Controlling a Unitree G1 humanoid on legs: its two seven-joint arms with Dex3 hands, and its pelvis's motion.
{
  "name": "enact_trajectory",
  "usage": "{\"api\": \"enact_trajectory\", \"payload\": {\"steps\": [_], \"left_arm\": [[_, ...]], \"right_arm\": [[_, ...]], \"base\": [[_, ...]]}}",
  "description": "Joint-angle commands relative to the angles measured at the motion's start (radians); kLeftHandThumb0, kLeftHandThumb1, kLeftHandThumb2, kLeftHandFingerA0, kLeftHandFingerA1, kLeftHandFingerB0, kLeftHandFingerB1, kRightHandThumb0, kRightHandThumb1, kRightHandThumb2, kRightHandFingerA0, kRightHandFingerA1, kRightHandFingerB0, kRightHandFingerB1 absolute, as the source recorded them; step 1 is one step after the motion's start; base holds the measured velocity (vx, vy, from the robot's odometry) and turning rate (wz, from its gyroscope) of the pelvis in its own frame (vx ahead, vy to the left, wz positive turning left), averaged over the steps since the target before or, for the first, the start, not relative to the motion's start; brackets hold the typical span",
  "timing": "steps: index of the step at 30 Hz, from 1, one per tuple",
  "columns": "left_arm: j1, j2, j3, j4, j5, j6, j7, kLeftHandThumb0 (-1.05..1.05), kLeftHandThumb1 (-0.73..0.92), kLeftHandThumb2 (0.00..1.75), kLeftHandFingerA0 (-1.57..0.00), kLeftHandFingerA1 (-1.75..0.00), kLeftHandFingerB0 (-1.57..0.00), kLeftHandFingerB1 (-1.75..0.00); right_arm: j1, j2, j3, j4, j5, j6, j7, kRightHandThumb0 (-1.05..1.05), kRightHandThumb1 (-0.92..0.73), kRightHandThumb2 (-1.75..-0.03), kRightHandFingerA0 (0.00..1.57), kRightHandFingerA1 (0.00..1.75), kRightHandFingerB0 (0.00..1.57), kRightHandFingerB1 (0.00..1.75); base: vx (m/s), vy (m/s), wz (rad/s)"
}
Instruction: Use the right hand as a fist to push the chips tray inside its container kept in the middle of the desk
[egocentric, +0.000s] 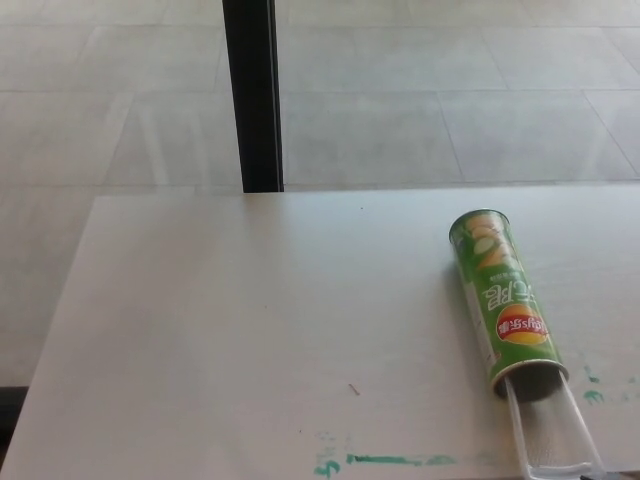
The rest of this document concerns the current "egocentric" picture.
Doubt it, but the clear plastic chips tray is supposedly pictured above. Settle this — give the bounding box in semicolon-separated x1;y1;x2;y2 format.
502;369;607;480

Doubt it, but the green Lay's chips can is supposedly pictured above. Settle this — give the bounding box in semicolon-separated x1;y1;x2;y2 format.
448;209;569;400

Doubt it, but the black vertical window frame post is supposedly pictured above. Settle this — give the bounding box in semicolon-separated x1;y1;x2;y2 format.
222;0;285;194

